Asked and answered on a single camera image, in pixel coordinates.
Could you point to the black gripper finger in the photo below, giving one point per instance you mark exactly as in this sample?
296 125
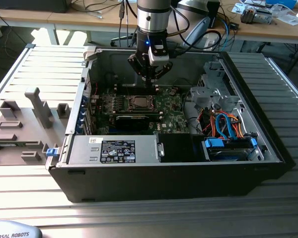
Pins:
139 63
165 69

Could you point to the metal locking lever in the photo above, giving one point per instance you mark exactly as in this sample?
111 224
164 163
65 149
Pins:
126 89

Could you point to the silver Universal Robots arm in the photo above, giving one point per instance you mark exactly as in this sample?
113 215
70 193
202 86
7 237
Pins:
152 17

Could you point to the CPU socket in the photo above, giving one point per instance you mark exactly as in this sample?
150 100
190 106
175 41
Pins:
133 109

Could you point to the green motherboard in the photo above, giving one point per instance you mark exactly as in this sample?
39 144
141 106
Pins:
175 116

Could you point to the metal drive cage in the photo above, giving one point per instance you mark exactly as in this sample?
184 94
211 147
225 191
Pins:
208 95

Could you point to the black graphics card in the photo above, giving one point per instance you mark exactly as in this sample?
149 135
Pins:
131 122

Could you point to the black upright box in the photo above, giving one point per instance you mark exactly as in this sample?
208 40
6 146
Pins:
213 12

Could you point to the wooden desk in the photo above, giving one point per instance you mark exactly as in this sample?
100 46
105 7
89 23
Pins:
263 31
64 19

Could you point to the black plastic shroud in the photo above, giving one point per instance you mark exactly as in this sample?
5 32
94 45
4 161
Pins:
178 148

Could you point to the grey power supply unit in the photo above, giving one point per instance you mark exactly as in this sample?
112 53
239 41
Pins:
84 151

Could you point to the hard disk in blue carrier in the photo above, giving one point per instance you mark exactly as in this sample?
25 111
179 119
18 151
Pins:
226 155

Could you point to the grey metal device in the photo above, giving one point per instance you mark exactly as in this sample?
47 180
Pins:
262 17

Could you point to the black box on desk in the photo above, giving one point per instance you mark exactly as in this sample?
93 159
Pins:
32 6

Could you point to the black PC case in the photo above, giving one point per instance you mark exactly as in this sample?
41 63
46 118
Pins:
139 183

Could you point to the blue case latch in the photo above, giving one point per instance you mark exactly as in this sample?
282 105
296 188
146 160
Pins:
51 152

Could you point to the white paper sheet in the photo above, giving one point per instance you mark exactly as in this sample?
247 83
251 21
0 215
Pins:
289 19

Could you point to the grey parts rack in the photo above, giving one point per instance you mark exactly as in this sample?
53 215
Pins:
27 138

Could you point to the blue box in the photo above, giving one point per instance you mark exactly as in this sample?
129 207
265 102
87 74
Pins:
283 3

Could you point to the grey Universal Robots housing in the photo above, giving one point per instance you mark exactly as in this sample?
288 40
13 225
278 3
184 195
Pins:
12 230

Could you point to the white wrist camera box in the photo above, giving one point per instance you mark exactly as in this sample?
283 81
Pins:
159 58

